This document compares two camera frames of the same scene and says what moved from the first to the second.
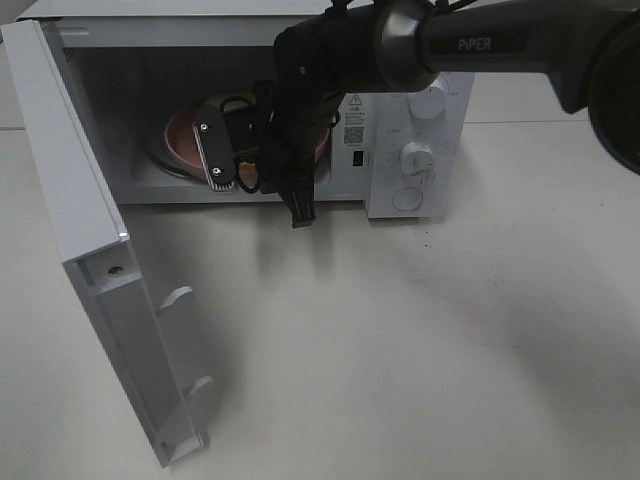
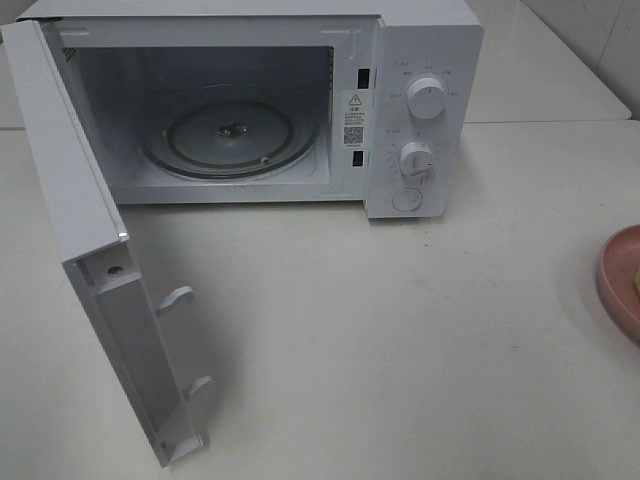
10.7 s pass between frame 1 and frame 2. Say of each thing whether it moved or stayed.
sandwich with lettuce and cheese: moved
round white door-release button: stayed
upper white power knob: stayed
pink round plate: moved
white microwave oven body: stayed
